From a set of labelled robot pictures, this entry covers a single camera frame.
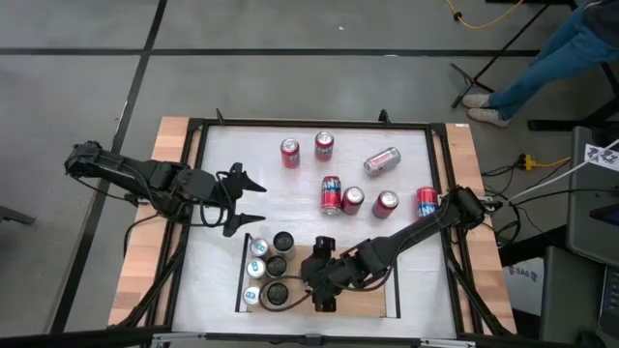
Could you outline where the wooden shelf with black legs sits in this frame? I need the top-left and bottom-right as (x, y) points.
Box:
(234, 232), (402, 320)

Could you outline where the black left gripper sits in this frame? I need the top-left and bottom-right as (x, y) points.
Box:
(176, 162), (267, 237)

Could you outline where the white printed paper tag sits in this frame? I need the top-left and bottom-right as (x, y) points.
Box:
(583, 142), (619, 171)

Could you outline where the grey floor object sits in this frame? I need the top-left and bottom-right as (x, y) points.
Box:
(0, 204), (38, 226)

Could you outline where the thin black tripod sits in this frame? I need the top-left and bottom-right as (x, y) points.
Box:
(449, 2), (552, 110)

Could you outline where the person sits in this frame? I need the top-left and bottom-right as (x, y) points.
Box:
(461, 0), (619, 130)

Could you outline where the Celsius can with black lid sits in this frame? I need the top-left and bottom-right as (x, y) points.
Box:
(265, 254), (289, 279)
(266, 282), (290, 306)
(272, 230), (296, 256)

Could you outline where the Celsius can with silver lid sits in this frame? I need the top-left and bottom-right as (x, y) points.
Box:
(363, 146), (402, 178)

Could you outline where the thick black stand base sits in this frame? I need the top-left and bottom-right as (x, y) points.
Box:
(526, 62), (619, 132)

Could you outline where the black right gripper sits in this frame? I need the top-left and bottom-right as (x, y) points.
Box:
(299, 236), (360, 313)

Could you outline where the yellow floor cable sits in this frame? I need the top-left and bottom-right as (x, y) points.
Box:
(444, 0), (526, 30)

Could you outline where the grey equipment case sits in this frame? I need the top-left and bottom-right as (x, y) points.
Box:
(539, 245), (619, 348)
(565, 125), (619, 268)

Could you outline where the red Fanta can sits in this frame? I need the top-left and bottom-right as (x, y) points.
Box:
(340, 186), (366, 217)
(416, 186), (440, 219)
(314, 130), (336, 162)
(280, 137), (302, 169)
(370, 189), (400, 220)
(320, 175), (343, 217)

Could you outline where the blue silver Red Bull can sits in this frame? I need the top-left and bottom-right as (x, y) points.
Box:
(249, 238), (271, 259)
(241, 284), (264, 307)
(245, 257), (267, 280)

